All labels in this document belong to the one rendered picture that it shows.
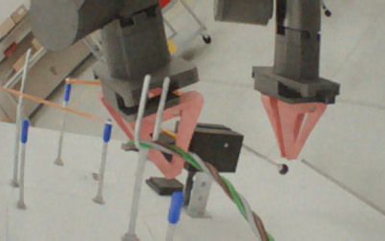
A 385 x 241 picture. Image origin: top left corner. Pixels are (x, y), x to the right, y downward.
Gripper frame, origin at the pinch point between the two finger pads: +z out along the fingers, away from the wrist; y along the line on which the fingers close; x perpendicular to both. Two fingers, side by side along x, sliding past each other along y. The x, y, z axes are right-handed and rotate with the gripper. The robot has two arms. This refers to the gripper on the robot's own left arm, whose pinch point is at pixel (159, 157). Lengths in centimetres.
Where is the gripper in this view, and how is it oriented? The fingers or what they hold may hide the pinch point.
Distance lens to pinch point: 47.1
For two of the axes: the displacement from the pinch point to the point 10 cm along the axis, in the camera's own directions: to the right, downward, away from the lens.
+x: 8.7, -3.4, 3.6
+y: 4.6, 3.0, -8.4
